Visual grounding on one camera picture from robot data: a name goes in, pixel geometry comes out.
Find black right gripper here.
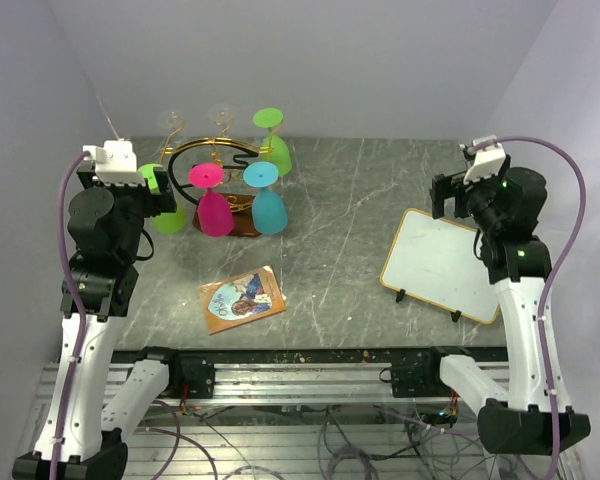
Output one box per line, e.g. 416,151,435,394
430,164,510,233

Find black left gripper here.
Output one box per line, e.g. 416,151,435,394
76,164,175,262

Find light green plastic wine glass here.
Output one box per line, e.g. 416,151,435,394
139,163,186,234

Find pink plastic wine glass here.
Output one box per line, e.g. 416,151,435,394
188,163,234,237

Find clear wine glass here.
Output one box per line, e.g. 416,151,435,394
207,103,236,137

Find blue plastic wine glass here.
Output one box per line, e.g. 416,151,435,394
243,161,288,235

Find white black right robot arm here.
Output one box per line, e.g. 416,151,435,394
420,167,591,456

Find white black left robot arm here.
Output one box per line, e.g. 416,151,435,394
12,166,184,479

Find clear glass hanging on rack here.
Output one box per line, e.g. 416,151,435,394
157,109,185,133

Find small framed whiteboard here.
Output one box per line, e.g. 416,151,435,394
380,208,499,325

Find Othello picture book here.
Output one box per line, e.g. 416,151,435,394
198,265,286,335

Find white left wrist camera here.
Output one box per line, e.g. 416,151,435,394
83,140,146,186

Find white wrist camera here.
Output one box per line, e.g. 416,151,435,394
459,135,507,185
83,140,146,186

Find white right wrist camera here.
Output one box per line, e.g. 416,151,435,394
459,135,507,185

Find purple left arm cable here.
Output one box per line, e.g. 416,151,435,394
47,149,219,480

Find gold wire wine glass rack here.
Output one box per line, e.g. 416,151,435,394
160,127,266,238

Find aluminium extrusion rail base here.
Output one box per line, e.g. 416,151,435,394
33,360,560,406

